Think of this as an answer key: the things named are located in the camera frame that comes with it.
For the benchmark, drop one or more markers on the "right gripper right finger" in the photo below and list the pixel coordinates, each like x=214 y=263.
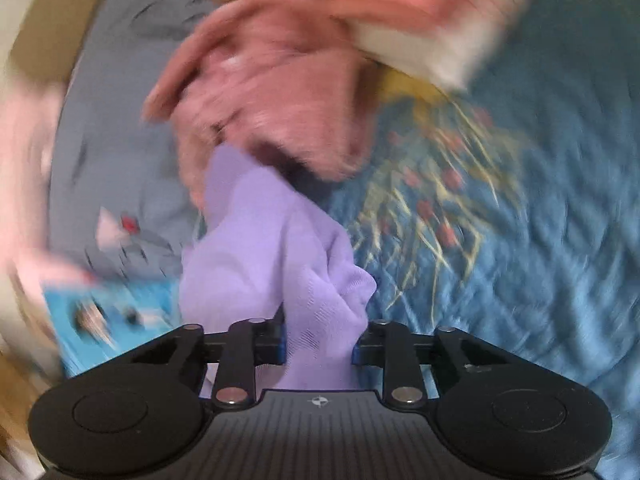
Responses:
x=389 y=347

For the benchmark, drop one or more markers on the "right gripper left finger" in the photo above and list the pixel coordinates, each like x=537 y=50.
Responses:
x=247 y=345

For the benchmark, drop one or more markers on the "purple sweatshirt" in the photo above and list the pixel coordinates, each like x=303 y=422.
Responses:
x=268 y=248

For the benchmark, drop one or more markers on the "blue cartoon police pillow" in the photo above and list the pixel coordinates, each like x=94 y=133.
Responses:
x=93 y=324

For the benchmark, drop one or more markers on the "blue gold patterned quilt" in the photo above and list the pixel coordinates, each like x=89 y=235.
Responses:
x=512 y=211

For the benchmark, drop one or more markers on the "grey printed sofa cover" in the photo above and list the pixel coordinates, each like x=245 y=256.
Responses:
x=117 y=206

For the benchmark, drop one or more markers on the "pink fleece garment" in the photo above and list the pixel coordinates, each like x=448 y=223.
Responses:
x=279 y=79

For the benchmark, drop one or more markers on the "folded white floral cloth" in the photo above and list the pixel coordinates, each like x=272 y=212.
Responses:
x=451 y=55

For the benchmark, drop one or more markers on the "pink plush toy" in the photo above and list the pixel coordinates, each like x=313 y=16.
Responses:
x=29 y=117

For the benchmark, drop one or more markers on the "tan rectangular cushion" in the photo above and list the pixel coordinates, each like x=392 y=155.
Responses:
x=50 y=39

